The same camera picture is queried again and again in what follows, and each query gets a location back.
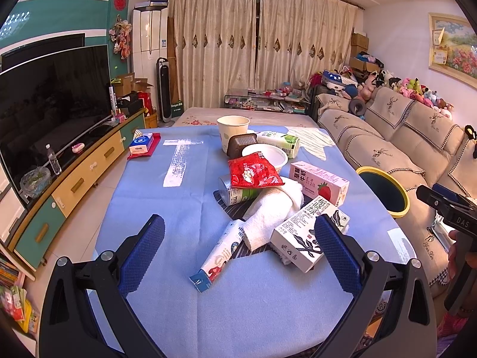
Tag white black-print carton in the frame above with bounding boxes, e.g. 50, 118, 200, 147
269, 196, 350, 273

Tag pink strawberry milk carton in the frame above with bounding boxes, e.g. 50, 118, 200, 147
289, 161, 349, 207

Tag yellow-rimmed trash bin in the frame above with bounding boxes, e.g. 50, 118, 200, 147
356, 166, 410, 218

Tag person's right hand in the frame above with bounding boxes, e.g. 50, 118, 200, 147
448, 230, 477, 280

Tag beige sofa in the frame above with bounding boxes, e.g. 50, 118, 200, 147
313, 87, 476, 297

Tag yellow teal TV cabinet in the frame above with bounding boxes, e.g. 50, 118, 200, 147
7, 108, 145, 273

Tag white blue red tube pack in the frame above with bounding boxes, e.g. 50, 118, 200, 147
189, 219, 244, 293

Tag glass bowl with greens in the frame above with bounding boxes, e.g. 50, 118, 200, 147
20, 166, 52, 199

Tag clear water bottle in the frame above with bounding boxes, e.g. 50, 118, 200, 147
45, 144, 62, 175

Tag framed flower painting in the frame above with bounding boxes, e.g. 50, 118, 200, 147
428, 12, 476, 88

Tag light blue tablecloth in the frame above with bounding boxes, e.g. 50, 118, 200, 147
88, 124, 418, 358

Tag cardboard boxes stack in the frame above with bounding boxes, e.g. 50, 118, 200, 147
349, 33, 382, 79

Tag pile of plush toys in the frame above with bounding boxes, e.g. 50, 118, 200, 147
311, 64, 453, 120

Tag green white milk carton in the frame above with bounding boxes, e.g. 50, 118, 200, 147
257, 131, 300, 158

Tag white rolled towel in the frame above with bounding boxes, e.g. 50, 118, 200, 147
243, 178, 304, 251

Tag white plastic bowl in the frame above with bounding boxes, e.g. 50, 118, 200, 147
242, 143, 289, 173

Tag blue tissue pack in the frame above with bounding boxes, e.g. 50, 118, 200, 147
129, 133, 154, 154

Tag dark striped star mat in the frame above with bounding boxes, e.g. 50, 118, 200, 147
213, 189, 322, 262

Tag green white tin can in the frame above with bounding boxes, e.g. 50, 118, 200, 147
218, 175, 260, 206

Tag cluttered glass side table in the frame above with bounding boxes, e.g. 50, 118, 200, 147
223, 89, 310, 115

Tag red snack bag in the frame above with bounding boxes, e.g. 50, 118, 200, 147
228, 152, 285, 189

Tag red tray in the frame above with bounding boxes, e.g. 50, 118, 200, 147
128, 132, 161, 159

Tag black television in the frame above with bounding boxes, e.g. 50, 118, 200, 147
1, 45, 112, 209

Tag brown plastic container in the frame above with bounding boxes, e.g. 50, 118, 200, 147
226, 132, 257, 159

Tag black tower fan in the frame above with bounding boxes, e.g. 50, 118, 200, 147
156, 57, 172, 123

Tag white paper cup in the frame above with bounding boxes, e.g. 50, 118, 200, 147
217, 115, 250, 153

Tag beige curtains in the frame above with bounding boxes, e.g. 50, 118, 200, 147
168, 0, 360, 108

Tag white air conditioner unit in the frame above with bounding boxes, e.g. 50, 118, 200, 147
131, 8, 168, 111

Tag floral wall decoration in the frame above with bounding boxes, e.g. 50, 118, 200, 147
108, 15, 132, 61

